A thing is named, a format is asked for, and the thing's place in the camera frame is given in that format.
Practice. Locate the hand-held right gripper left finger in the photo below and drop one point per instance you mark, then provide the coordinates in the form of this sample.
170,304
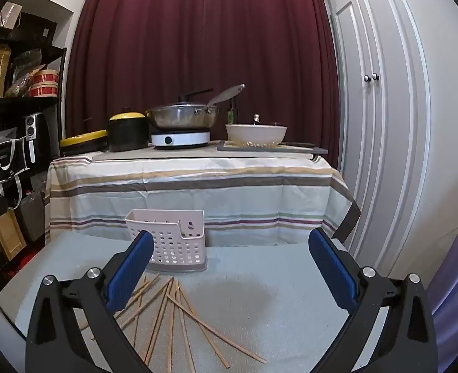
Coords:
129,274

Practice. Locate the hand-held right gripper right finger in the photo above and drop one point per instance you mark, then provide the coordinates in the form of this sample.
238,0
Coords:
333,274

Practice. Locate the pile of wooden chopsticks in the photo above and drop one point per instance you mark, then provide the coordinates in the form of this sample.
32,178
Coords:
173,291

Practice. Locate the white perforated utensil basket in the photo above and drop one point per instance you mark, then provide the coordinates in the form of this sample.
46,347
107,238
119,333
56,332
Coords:
178,241

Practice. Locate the striped tablecloth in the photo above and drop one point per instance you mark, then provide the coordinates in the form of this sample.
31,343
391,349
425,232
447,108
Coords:
197,198

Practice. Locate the black box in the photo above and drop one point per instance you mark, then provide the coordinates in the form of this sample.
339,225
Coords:
32,215

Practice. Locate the grey table mat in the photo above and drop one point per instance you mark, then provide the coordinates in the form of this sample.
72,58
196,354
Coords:
135,154

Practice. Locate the purple cloth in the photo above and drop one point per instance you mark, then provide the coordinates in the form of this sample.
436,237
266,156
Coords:
456,272

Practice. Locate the wooden framed board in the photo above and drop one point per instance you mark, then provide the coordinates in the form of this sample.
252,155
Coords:
9,235

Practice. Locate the dark cutting board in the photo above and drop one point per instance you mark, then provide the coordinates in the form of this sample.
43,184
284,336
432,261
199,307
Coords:
302,149

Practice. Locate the flat black yellow-rimmed pan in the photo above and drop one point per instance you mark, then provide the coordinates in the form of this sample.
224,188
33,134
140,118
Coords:
83,142

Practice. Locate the black pot with yellow lid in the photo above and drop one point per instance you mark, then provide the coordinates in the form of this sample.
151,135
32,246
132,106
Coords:
127,132

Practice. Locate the white induction cooker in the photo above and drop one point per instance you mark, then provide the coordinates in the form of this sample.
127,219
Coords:
180,139

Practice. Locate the white bowl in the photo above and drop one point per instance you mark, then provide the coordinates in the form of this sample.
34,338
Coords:
256,134

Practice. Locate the white wardrobe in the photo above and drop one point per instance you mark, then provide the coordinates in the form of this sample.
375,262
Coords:
392,124

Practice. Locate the steel frying pan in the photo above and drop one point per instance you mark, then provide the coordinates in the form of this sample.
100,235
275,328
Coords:
182,116

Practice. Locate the black silver air fryer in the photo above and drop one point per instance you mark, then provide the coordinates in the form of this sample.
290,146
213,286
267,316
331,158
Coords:
34,136

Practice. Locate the small glass bottle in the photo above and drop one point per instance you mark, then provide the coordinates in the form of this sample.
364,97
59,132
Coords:
257,119

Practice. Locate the green oil bottle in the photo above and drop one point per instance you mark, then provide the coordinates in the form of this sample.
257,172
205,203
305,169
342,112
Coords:
232,112

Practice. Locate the red striped round box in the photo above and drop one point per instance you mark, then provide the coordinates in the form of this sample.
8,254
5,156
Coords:
44,83

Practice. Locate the clear plastic bag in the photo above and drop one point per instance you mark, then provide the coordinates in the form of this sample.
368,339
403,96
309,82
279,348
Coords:
23,70

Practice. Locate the golden packet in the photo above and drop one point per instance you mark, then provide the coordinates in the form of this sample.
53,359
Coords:
0,72

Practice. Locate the dark red curtain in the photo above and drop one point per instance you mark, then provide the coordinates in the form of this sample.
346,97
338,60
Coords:
197,35

